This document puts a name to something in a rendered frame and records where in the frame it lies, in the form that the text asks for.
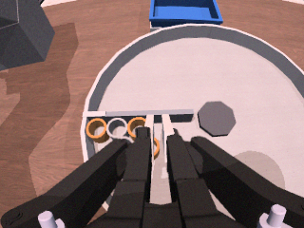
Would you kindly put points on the blue rectangular tray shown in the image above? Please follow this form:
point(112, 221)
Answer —
point(207, 12)

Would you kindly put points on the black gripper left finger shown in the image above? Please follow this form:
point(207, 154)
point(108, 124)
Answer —
point(74, 200)

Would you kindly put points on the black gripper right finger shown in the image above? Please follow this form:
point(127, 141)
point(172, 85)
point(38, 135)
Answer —
point(250, 199)

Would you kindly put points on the bronze bushing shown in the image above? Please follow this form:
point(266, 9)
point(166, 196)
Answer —
point(157, 152)
point(138, 121)
point(92, 126)

